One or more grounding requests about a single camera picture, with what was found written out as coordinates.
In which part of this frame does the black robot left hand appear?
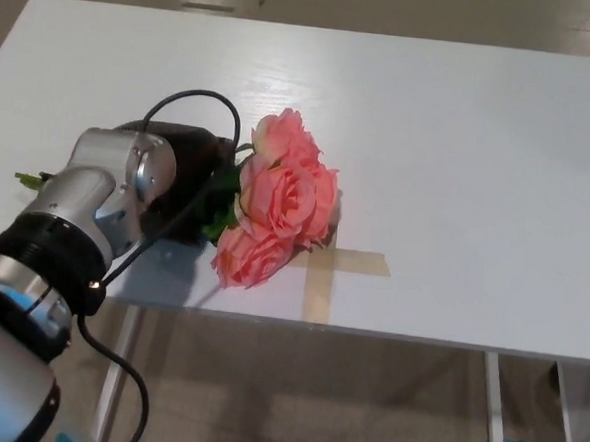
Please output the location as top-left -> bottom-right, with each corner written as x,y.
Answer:
105,118 -> 242,251

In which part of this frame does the wide beige masking tape strip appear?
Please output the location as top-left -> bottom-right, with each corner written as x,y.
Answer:
291,246 -> 393,278

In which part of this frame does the white table leg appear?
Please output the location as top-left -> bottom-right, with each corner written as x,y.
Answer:
88,302 -> 144,442
549,360 -> 581,442
479,350 -> 513,442

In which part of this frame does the pink rose bouquet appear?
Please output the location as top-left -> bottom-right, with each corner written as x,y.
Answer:
8,91 -> 350,296

